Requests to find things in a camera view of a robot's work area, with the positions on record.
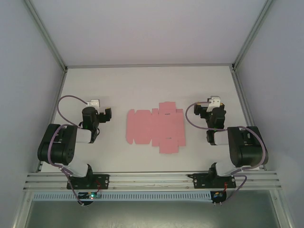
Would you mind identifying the white slotted cable duct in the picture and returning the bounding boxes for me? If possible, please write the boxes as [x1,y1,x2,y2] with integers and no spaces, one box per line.
[32,191,212,202]

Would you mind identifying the pink paper box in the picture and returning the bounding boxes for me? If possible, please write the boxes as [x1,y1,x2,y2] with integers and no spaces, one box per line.
[125,101,186,154]

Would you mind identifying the aluminium frame leg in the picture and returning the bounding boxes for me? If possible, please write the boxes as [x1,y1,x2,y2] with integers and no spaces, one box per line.
[11,191,34,228]
[270,190,296,228]

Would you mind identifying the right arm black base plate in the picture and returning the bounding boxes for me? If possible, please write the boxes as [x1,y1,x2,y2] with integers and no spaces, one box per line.
[187,173,237,190]

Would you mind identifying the aluminium frame post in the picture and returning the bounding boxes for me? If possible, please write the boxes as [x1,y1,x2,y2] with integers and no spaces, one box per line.
[23,0,69,72]
[231,0,274,71]

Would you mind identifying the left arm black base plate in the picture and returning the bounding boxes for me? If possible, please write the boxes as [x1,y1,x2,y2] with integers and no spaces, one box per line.
[66,174,110,190]

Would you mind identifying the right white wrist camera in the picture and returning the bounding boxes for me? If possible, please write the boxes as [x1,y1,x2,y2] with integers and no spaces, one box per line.
[206,95,221,112]

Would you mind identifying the aluminium back strip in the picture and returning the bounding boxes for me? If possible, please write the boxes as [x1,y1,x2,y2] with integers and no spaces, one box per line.
[66,63,235,69]

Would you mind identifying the aluminium side rail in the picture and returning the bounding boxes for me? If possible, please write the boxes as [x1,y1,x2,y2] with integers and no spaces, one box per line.
[230,66,268,171]
[35,67,69,173]

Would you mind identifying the aluminium mounting rail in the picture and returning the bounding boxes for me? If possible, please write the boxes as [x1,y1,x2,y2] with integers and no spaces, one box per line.
[22,171,283,192]

